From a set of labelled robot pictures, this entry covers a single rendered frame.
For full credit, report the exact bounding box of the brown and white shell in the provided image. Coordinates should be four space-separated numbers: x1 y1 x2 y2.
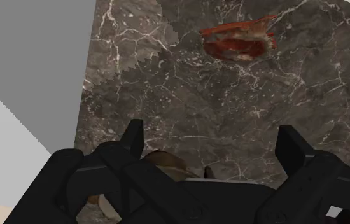
87 150 216 221

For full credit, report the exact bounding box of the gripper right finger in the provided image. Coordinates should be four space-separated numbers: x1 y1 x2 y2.
254 124 350 224

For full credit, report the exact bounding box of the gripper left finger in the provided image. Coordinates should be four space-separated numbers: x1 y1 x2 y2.
3 118 214 224

